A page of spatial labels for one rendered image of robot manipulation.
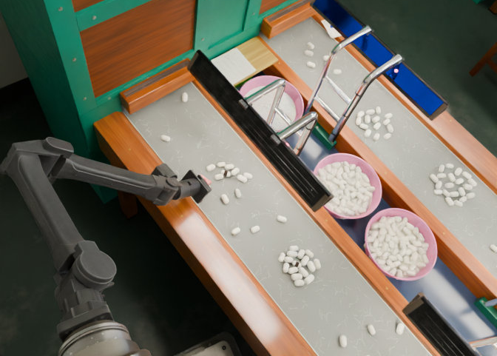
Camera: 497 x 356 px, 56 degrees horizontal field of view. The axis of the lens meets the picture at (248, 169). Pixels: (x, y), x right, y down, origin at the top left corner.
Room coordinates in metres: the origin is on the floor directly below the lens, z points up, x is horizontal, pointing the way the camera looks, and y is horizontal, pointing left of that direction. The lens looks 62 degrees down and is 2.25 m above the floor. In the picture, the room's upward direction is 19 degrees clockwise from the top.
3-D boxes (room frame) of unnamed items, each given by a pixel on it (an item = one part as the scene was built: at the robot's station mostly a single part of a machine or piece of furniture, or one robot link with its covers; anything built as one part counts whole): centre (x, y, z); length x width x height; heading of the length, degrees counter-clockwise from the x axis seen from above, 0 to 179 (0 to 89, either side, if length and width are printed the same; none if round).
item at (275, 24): (1.56, 0.03, 0.83); 0.30 x 0.06 x 0.07; 146
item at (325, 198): (0.80, 0.01, 1.08); 0.62 x 0.08 x 0.07; 56
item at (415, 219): (0.72, -0.60, 0.72); 0.27 x 0.27 x 0.10
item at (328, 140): (1.19, -0.26, 0.90); 0.20 x 0.19 x 0.45; 56
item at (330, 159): (0.88, -0.37, 0.72); 0.27 x 0.27 x 0.10
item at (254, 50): (1.24, 0.18, 0.77); 0.33 x 0.15 x 0.01; 146
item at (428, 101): (1.26, -0.30, 1.08); 0.62 x 0.08 x 0.07; 56
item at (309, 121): (0.86, -0.03, 0.90); 0.20 x 0.19 x 0.45; 56
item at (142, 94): (0.99, 0.41, 0.83); 0.30 x 0.06 x 0.07; 146
